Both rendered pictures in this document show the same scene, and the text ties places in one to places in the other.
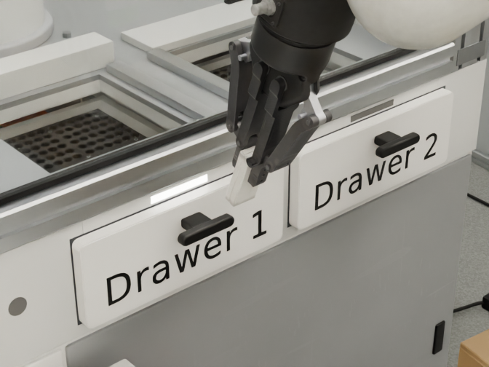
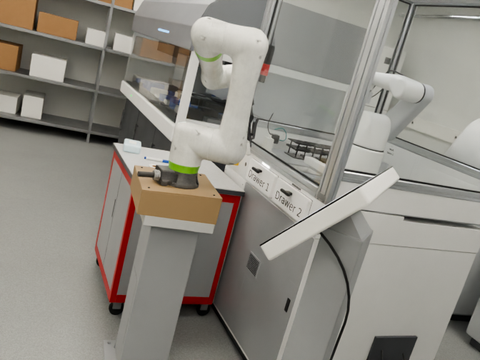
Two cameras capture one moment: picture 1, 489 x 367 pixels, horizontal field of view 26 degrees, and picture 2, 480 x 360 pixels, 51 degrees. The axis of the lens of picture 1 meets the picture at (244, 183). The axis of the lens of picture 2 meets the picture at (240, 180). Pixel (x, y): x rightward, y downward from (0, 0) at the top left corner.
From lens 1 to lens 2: 2.74 m
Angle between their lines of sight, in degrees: 95
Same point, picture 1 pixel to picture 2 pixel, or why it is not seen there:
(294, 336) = (266, 237)
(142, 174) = (263, 155)
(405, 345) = (280, 290)
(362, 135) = (288, 187)
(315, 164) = (278, 183)
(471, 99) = not seen: hidden behind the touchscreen
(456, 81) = (315, 203)
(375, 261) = not seen: hidden behind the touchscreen
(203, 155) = (271, 162)
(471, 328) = not seen: outside the picture
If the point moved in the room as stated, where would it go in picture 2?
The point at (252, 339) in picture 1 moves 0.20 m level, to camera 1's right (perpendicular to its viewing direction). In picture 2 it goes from (261, 224) to (249, 236)
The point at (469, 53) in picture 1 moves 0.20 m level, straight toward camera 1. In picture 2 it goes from (320, 196) to (277, 179)
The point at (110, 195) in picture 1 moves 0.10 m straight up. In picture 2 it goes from (258, 154) to (264, 136)
